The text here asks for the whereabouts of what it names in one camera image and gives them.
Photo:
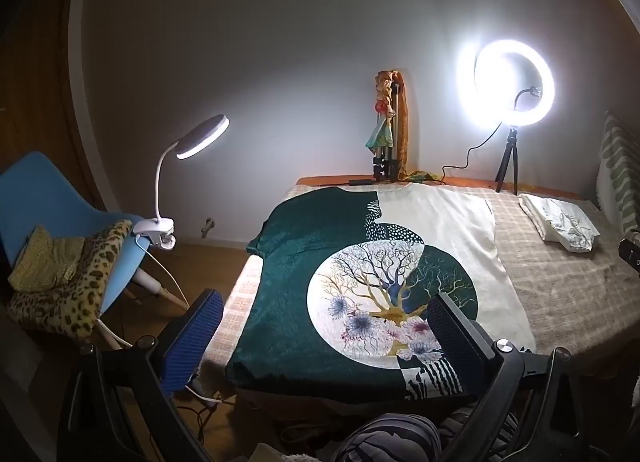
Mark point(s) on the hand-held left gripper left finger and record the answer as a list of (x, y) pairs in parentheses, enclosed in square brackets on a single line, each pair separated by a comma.
[(192, 342)]

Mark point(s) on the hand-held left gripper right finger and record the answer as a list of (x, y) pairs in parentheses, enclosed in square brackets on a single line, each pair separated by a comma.
[(452, 342)]

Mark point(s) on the green cream tree print shirt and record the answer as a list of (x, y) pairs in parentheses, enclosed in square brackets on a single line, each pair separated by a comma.
[(300, 267)]

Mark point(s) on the folded white cloth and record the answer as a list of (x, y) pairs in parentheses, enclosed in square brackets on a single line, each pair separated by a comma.
[(557, 224)]

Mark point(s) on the beige checked blanket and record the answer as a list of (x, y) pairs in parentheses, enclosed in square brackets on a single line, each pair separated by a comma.
[(550, 282)]

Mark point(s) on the green white striped pillow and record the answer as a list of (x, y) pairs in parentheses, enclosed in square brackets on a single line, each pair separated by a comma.
[(617, 167)]

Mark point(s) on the person's striped clothing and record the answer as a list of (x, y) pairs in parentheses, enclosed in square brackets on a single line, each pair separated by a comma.
[(390, 439)]

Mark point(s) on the leopard print cushion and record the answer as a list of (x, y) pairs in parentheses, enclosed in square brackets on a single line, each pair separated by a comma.
[(95, 272)]

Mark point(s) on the small black tripod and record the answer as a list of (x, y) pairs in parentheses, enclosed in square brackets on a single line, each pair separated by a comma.
[(510, 152)]

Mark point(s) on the yellow cloth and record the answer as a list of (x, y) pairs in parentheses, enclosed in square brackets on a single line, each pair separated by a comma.
[(45, 257)]

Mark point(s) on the black power adapter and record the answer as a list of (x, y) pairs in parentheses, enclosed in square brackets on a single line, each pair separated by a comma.
[(360, 182)]

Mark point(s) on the silver tripod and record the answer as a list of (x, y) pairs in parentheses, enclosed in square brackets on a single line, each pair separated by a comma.
[(387, 162)]

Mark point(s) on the black gooseneck phone holder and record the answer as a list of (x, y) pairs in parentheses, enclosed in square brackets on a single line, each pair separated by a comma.
[(522, 94)]

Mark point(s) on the white clip desk lamp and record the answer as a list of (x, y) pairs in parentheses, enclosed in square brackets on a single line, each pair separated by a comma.
[(202, 137)]

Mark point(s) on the blue chair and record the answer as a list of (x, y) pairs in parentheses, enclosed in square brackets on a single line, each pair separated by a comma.
[(45, 192)]

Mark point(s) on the orange scarf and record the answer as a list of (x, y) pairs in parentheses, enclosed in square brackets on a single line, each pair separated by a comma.
[(406, 132)]

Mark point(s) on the colourful patterned cloth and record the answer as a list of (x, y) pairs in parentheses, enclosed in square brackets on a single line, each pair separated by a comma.
[(382, 112)]

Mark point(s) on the metal wall valve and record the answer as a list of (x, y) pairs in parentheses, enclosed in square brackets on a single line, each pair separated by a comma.
[(207, 226)]

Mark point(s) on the wooden bed frame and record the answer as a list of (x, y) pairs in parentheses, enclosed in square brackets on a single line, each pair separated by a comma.
[(325, 180)]

